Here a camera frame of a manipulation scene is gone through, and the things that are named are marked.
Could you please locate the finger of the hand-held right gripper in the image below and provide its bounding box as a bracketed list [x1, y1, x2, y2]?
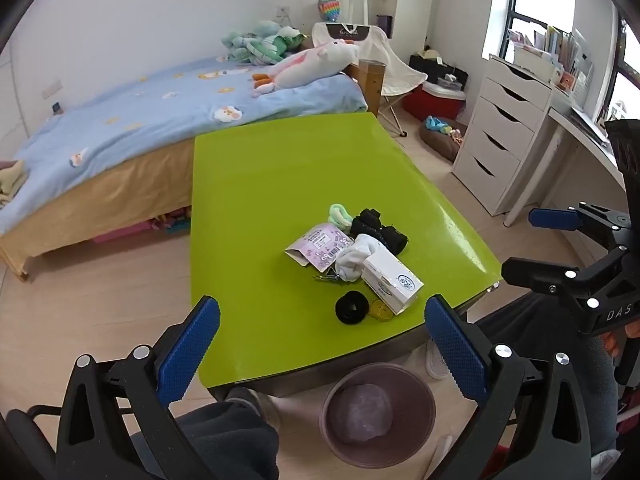
[501, 245, 631, 311]
[528, 201, 636, 251]

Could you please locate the white pink plush toy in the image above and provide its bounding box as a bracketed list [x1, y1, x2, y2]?
[251, 40, 361, 99]

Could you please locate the person's right leg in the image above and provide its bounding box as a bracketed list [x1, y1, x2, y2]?
[470, 292, 621, 480]

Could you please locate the green table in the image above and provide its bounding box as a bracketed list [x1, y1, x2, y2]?
[190, 112, 503, 398]

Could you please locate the pink printed packet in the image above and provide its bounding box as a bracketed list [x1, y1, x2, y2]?
[285, 224, 357, 267]

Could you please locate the white slipper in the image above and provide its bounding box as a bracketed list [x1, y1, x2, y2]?
[424, 337, 451, 380]

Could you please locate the white sock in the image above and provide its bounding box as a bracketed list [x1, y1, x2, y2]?
[334, 233, 388, 283]

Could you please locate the blue printed blanket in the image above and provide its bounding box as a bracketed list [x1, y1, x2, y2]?
[0, 52, 368, 233]

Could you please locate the beige folded blanket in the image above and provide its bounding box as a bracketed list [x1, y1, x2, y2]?
[0, 160, 28, 206]

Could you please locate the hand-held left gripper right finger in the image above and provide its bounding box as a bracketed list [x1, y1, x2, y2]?
[424, 295, 593, 480]

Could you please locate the black bag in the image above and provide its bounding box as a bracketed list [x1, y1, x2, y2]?
[409, 50, 470, 92]

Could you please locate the rainbow bag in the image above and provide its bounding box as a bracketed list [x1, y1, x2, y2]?
[317, 0, 342, 25]

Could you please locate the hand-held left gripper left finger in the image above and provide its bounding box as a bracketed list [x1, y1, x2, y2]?
[55, 296, 221, 480]

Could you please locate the blue green toy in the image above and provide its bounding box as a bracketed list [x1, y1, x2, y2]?
[424, 116, 461, 136]

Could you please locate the white drawer cabinet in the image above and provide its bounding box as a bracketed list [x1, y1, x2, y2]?
[452, 54, 553, 217]

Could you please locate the yellow round lid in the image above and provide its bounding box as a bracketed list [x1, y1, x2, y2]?
[367, 299, 396, 322]

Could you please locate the white cardboard box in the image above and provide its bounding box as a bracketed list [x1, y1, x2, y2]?
[361, 251, 425, 316]

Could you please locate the white desk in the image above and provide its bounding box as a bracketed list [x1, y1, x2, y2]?
[502, 105, 628, 228]

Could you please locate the pink storage box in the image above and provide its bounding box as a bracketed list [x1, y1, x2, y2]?
[90, 207, 193, 245]

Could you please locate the green plush toy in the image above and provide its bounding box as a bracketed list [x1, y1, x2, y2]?
[220, 20, 307, 66]

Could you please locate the wooden bed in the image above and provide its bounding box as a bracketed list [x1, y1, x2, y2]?
[0, 59, 388, 281]

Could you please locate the person's left leg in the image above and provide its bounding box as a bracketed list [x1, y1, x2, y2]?
[165, 385, 281, 480]

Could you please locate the row of books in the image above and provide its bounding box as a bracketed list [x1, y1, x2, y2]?
[507, 25, 596, 106]

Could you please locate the red cloth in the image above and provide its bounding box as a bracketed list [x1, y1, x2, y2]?
[482, 442, 518, 480]

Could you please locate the mauve plastic waste bin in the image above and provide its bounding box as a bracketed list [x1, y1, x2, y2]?
[320, 362, 437, 468]

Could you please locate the black hair scrunchie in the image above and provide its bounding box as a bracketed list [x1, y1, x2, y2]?
[335, 290, 371, 325]

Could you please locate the red storage box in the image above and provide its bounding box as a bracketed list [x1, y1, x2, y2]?
[402, 80, 466, 122]

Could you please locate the black sock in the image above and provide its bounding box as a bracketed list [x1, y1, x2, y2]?
[349, 207, 385, 236]
[372, 226, 410, 256]

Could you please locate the cream folding chair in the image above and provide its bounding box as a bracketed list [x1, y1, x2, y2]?
[311, 22, 430, 138]

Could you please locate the brown pet bed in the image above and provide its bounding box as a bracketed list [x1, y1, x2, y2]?
[419, 116, 468, 163]

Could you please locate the person's leg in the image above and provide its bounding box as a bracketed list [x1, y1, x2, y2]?
[165, 385, 281, 480]
[470, 292, 621, 480]

